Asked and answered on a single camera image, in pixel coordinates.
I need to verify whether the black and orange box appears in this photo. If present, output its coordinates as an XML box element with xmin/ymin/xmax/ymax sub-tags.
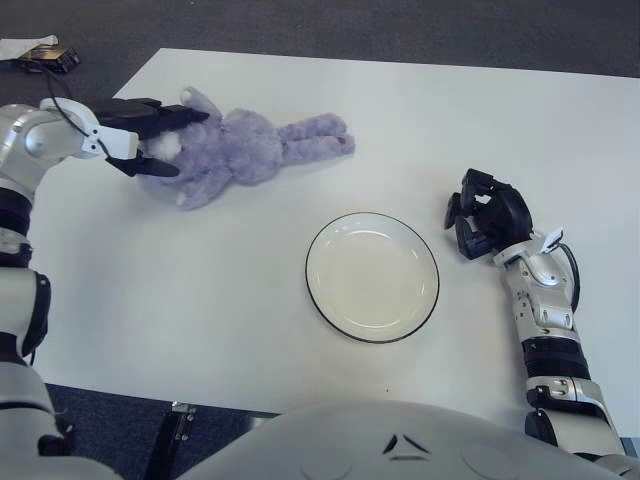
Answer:
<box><xmin>14</xmin><ymin>44</ymin><xmax>81</xmax><ymax>75</ymax></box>

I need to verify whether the white crumpled cloth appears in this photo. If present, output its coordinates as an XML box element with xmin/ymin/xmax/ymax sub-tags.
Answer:
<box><xmin>0</xmin><ymin>33</ymin><xmax>60</xmax><ymax>61</ymax></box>

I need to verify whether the grey robot torso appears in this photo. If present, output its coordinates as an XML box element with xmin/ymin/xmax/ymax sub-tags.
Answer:
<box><xmin>174</xmin><ymin>399</ymin><xmax>626</xmax><ymax>480</ymax></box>

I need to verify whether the black metal table leg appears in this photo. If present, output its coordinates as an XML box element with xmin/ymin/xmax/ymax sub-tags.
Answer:
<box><xmin>144</xmin><ymin>399</ymin><xmax>199</xmax><ymax>480</ymax></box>

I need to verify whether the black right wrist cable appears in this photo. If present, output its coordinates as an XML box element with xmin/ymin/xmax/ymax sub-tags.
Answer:
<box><xmin>557</xmin><ymin>242</ymin><xmax>581</xmax><ymax>309</ymax></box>

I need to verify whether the white plate with black rim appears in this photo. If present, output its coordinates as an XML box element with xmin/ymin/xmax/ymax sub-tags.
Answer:
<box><xmin>304</xmin><ymin>212</ymin><xmax>441</xmax><ymax>345</ymax></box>

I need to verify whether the purple plush bunny doll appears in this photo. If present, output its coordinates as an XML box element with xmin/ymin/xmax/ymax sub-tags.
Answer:
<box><xmin>132</xmin><ymin>87</ymin><xmax>357</xmax><ymax>211</ymax></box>

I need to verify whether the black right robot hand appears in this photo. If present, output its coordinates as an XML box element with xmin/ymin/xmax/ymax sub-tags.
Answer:
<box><xmin>443</xmin><ymin>168</ymin><xmax>532</xmax><ymax>260</ymax></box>

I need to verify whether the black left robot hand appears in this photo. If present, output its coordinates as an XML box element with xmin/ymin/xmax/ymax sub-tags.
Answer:
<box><xmin>94</xmin><ymin>97</ymin><xmax>211</xmax><ymax>179</ymax></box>

